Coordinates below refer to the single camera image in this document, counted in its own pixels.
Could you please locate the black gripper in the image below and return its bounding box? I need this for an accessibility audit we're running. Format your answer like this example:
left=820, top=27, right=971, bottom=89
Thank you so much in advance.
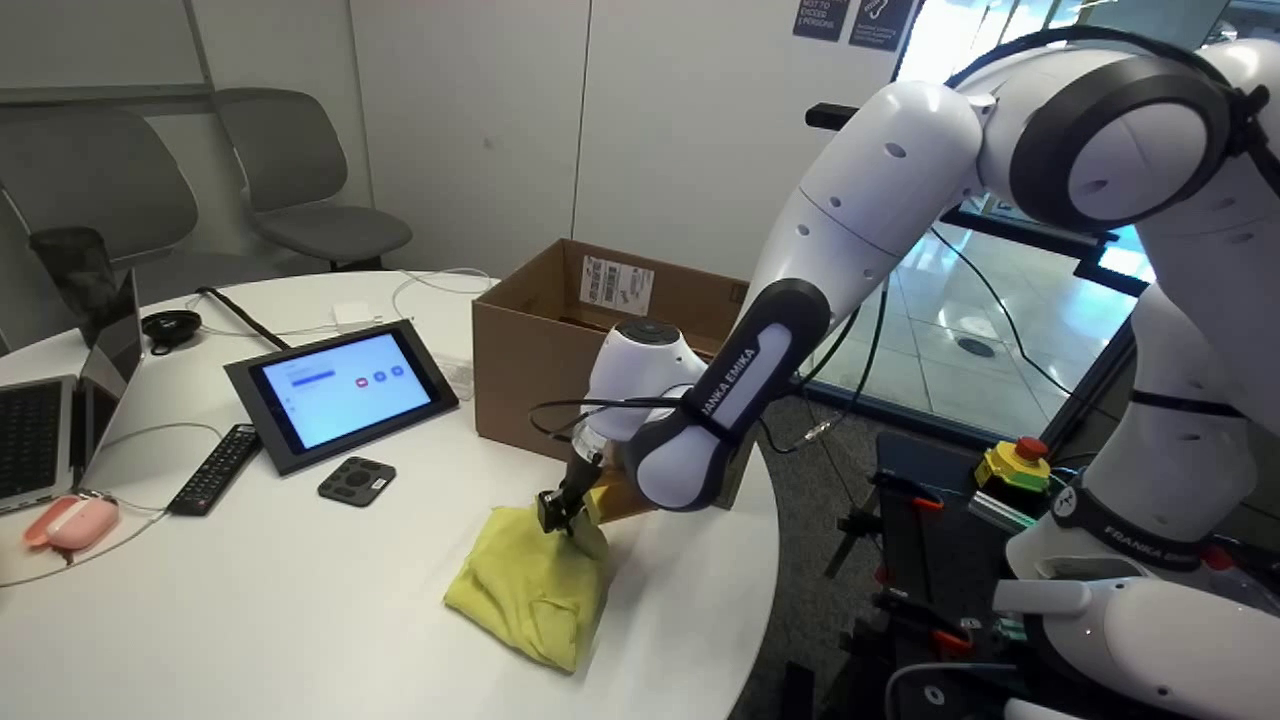
left=536, top=458, right=626, bottom=533

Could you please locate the yellow towel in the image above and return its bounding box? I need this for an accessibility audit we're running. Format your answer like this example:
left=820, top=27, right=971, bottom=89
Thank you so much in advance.
left=443, top=506, right=613, bottom=677

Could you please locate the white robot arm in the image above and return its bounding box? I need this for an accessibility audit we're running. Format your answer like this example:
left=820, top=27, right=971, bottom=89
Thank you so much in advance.
left=538, top=24, right=1280, bottom=720

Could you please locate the brown cardboard box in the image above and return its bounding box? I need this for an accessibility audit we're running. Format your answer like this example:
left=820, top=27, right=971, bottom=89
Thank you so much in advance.
left=471, top=240, right=748, bottom=460

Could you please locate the small black square device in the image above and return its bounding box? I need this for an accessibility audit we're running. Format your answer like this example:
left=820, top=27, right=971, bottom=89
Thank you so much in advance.
left=318, top=458, right=396, bottom=510

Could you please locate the black tablet with lit screen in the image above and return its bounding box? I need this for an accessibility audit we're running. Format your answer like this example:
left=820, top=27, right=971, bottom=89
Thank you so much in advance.
left=228, top=321, right=457, bottom=478

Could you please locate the black remote control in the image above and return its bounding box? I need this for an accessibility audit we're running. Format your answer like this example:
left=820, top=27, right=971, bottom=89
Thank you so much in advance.
left=168, top=425, right=260, bottom=515

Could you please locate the grey chair right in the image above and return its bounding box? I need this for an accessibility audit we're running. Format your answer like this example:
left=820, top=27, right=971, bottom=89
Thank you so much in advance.
left=217, top=89, right=411, bottom=270

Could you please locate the grey chair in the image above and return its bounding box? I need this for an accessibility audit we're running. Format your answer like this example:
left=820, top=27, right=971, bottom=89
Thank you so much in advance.
left=217, top=89, right=411, bottom=270
left=0, top=110, right=293, bottom=356

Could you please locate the black round puck device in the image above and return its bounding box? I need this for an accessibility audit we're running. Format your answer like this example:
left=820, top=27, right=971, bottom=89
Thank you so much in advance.
left=141, top=309, right=202, bottom=356

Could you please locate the red yellow emergency stop button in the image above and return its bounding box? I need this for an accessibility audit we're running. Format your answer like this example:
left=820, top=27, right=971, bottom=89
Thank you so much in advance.
left=977, top=435, right=1052, bottom=495

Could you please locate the pink computer mouse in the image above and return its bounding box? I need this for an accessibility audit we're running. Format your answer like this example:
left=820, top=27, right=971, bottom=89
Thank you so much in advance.
left=25, top=495, right=118, bottom=552

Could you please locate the silver laptop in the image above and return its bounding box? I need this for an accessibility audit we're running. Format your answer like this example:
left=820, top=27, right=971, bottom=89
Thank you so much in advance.
left=0, top=275, right=143, bottom=511

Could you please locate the grey chair left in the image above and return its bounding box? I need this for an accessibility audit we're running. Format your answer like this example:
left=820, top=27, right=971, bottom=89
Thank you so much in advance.
left=0, top=110, right=293, bottom=356

